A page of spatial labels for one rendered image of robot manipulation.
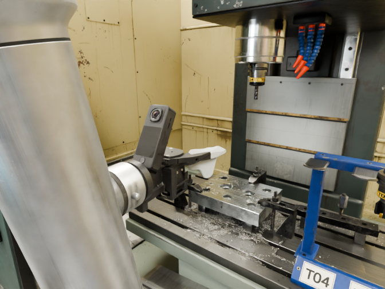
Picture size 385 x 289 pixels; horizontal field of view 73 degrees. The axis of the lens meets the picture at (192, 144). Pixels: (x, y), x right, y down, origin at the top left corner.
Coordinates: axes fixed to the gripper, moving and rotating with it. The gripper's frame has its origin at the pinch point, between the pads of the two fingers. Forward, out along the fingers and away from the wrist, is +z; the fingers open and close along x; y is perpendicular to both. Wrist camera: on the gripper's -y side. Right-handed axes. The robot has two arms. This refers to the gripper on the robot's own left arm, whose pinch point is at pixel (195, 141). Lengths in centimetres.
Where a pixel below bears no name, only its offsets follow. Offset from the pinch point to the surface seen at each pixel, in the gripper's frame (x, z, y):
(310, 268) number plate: 25.4, 17.1, 35.3
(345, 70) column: 24, 81, -14
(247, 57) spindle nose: -0.7, 31.9, -18.8
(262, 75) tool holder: 2.2, 38.1, -13.3
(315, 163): 22.6, 23.9, 8.4
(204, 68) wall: -70, 129, -15
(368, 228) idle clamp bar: 39, 43, 34
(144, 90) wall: -96, 91, -1
